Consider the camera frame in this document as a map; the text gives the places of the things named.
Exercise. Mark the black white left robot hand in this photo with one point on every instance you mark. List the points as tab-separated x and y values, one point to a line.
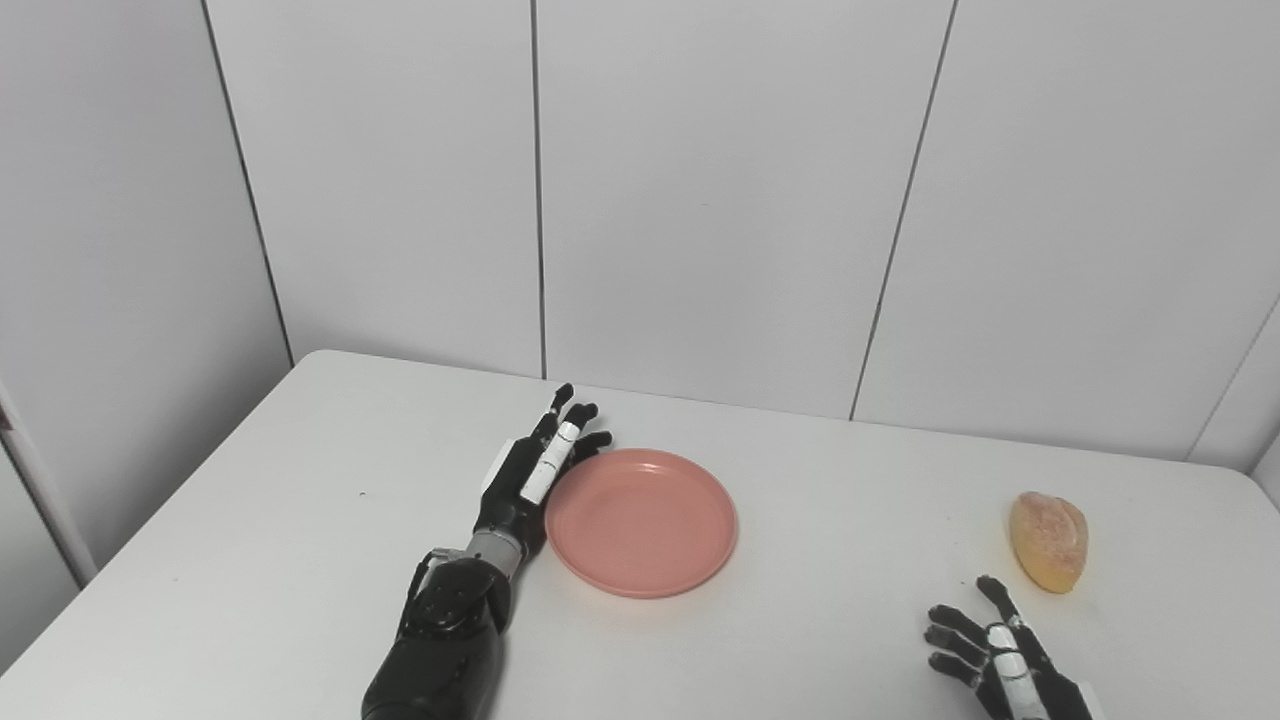
510	500

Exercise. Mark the pink round plate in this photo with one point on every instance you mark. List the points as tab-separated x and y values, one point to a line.
640	525

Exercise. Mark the white partition frame post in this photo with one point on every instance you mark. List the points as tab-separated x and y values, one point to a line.
45	490

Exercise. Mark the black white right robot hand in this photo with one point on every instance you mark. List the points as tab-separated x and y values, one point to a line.
1030	690

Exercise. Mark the golden sugared bread roll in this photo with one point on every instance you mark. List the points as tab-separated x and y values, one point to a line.
1048	540

